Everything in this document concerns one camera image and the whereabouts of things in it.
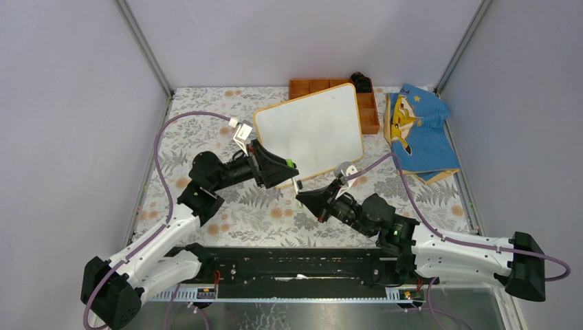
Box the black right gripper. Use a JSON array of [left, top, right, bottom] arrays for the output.
[[296, 179, 374, 237]]

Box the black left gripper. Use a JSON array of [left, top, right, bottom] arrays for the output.
[[211, 140, 299, 193]]

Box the yellow framed whiteboard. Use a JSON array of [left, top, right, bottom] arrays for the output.
[[253, 83, 364, 180]]

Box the green white marker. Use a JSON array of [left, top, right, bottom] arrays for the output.
[[292, 179, 303, 208]]

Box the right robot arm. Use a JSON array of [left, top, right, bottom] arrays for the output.
[[296, 186, 546, 302]]

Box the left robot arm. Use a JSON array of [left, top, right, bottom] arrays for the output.
[[80, 139, 299, 329]]

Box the floral table mat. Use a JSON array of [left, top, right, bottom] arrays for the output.
[[132, 87, 471, 248]]

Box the orange wooden compartment tray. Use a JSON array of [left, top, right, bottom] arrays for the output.
[[289, 77, 380, 135]]

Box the black object in tray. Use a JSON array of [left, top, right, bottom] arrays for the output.
[[350, 71, 373, 93]]

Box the blue yellow cartoon bag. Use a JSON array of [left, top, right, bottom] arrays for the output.
[[384, 84, 461, 184]]

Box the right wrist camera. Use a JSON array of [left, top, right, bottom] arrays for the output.
[[333, 162, 358, 187]]

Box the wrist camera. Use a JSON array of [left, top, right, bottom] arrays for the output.
[[233, 122, 253, 155], [333, 162, 358, 187]]

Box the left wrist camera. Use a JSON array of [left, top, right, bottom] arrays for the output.
[[233, 122, 253, 155]]

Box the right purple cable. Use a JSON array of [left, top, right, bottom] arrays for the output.
[[348, 152, 571, 283]]

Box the purple cable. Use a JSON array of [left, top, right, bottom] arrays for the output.
[[348, 152, 571, 283], [82, 111, 240, 330]]

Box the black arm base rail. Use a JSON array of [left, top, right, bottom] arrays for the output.
[[184, 243, 430, 300]]

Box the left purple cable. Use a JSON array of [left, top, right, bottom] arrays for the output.
[[82, 111, 240, 330]]

